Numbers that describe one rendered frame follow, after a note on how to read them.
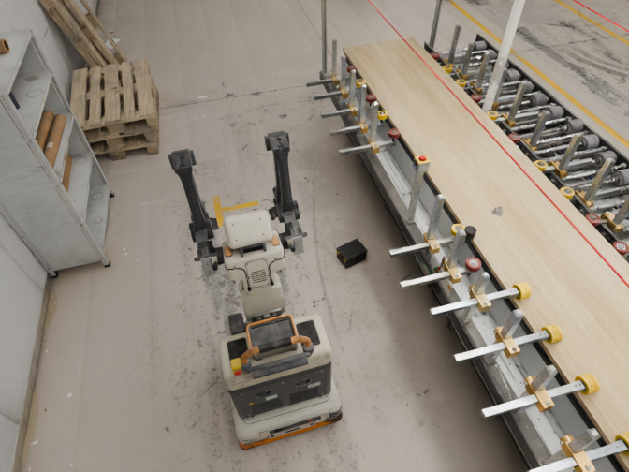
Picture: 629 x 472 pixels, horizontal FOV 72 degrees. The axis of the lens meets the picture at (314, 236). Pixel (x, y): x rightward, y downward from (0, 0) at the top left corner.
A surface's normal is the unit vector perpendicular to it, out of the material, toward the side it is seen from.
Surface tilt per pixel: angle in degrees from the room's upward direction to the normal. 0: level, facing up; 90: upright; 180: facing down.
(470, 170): 0
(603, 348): 0
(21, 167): 90
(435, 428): 0
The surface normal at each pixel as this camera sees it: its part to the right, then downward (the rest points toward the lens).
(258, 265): 0.27, 0.62
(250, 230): 0.18, 0.08
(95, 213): -0.03, -0.66
